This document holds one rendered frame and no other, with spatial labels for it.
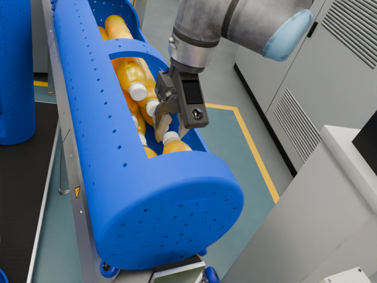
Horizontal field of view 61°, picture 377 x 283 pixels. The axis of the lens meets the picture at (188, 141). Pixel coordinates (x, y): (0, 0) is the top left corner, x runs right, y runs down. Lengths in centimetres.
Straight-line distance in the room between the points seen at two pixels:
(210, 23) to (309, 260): 87
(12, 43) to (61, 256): 105
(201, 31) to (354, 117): 175
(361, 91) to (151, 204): 187
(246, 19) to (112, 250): 44
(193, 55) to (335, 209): 69
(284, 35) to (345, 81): 181
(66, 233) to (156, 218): 135
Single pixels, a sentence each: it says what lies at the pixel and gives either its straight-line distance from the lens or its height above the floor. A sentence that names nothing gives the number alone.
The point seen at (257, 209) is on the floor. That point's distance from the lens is 229.
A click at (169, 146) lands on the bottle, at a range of 69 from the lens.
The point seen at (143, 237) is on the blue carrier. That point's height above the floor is 109.
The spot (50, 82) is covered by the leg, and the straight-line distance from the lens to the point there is 268.
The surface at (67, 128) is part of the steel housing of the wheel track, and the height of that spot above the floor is 88.
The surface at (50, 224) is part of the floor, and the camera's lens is 191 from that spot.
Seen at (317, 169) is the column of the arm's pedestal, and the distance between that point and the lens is 115.
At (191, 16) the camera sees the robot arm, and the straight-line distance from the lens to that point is 58.
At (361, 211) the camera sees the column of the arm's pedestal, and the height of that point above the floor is 102.
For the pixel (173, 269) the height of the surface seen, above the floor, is 105.
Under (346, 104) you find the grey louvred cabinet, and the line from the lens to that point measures 230.
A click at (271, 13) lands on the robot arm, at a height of 146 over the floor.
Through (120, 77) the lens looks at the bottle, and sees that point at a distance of 80.
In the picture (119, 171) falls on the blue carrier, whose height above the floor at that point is 119.
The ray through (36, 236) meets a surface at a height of 15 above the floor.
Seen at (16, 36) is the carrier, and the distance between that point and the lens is 173.
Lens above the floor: 158
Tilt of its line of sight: 39 degrees down
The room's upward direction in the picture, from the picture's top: 20 degrees clockwise
